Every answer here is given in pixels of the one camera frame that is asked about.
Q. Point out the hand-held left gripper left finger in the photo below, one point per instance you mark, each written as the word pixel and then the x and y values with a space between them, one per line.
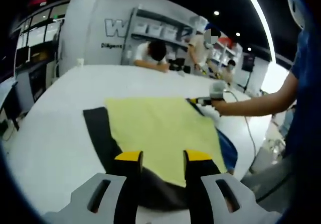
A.
pixel 125 183

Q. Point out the white shelf rack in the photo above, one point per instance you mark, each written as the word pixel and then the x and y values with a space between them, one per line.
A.
pixel 225 52

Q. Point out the small white cup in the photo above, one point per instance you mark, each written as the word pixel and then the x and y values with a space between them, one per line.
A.
pixel 79 63

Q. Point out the yellow blue black garment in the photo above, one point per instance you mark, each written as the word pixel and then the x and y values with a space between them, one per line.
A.
pixel 155 128

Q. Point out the black office chair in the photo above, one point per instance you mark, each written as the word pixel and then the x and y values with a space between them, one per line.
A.
pixel 8 108

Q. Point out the black monitor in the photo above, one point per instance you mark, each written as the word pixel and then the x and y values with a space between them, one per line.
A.
pixel 22 57

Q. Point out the person's right hand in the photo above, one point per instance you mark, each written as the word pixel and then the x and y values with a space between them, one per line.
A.
pixel 220 107

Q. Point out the white worn device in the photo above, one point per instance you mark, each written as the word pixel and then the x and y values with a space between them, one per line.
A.
pixel 291 0

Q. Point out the dark screen on stand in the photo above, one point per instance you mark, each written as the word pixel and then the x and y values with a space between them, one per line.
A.
pixel 248 61

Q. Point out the dark low cabinet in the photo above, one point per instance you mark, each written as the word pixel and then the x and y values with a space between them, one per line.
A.
pixel 37 83

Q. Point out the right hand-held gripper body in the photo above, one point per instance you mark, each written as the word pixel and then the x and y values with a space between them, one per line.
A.
pixel 218 89

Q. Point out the operator in blue shirt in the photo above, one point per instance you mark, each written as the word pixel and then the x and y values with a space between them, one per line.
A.
pixel 306 96

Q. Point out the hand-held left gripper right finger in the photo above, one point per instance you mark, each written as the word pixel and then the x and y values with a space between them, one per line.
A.
pixel 198 178

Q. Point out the black desktop device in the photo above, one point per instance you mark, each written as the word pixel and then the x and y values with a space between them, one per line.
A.
pixel 176 63

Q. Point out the grey metal shelf rack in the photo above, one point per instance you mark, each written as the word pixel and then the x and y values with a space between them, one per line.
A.
pixel 155 16

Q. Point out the long ceiling light strip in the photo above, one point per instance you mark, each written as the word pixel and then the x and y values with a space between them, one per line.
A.
pixel 260 15

